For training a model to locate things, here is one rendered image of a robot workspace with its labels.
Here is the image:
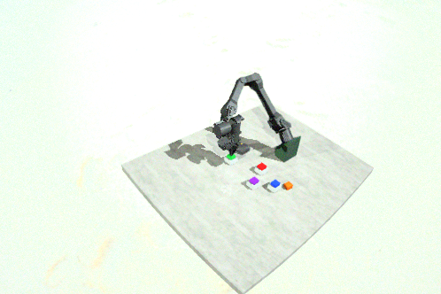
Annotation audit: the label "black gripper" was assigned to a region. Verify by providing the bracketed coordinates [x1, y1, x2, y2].
[228, 131, 251, 156]

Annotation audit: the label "small orange block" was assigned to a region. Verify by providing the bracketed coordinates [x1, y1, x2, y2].
[283, 182, 293, 190]

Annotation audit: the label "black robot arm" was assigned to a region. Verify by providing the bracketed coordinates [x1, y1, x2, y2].
[213, 73, 296, 151]

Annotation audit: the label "blue button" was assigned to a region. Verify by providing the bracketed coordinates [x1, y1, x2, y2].
[267, 180, 282, 193]

